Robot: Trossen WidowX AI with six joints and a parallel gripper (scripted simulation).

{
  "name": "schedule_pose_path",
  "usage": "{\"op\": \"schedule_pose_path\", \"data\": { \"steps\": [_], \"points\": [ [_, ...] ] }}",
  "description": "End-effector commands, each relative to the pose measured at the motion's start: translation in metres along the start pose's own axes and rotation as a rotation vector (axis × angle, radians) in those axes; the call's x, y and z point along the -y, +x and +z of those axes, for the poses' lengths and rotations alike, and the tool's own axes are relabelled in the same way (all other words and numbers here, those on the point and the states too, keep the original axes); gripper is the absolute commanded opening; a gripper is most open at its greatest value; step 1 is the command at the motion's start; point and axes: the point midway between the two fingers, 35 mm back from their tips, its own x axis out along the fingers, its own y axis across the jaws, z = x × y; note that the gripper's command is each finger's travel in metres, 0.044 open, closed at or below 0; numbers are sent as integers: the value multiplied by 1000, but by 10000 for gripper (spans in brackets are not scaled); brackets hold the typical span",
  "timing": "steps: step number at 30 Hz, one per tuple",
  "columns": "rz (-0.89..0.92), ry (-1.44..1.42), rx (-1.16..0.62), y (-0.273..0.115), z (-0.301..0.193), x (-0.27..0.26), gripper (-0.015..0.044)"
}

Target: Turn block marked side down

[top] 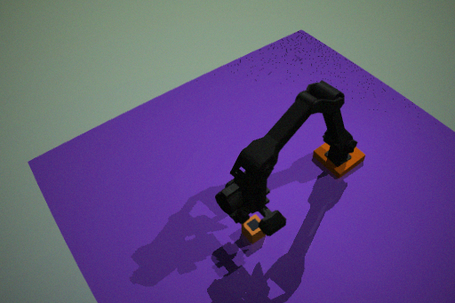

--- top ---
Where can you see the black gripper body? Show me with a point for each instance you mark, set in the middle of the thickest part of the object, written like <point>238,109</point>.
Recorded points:
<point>272,221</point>

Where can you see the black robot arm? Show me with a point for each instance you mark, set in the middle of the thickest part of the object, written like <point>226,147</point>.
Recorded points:
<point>260,157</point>

